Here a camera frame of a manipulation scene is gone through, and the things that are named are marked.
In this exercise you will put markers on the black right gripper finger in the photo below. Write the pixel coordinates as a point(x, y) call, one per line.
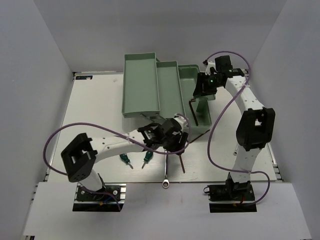
point(198, 90)
point(210, 96)

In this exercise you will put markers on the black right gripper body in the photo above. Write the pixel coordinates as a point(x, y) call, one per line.
point(212, 84)

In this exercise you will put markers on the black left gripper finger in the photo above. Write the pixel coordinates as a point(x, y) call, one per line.
point(184, 139)
point(177, 149)

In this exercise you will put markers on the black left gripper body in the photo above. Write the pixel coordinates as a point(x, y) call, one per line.
point(174, 140)

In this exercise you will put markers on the dark hex key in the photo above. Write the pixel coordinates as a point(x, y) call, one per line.
point(192, 100)
point(181, 163)
point(199, 136)

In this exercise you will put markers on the green handled screwdriver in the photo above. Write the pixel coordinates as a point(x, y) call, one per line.
point(124, 157)
point(148, 156)

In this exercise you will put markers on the green plastic toolbox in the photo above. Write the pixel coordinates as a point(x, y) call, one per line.
point(155, 88)

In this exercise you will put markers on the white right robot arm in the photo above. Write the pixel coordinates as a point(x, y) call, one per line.
point(255, 128)

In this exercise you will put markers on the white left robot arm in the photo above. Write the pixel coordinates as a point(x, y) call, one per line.
point(80, 155)

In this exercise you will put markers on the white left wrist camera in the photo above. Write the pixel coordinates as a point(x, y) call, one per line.
point(182, 120)

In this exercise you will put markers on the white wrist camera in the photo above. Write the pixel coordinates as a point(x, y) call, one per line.
point(210, 67)
point(182, 120)

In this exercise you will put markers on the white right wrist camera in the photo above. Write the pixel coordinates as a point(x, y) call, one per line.
point(210, 67)

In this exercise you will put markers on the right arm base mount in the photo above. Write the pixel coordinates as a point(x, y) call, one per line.
point(221, 201)

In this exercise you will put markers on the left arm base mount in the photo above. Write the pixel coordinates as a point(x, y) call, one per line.
point(88, 202)

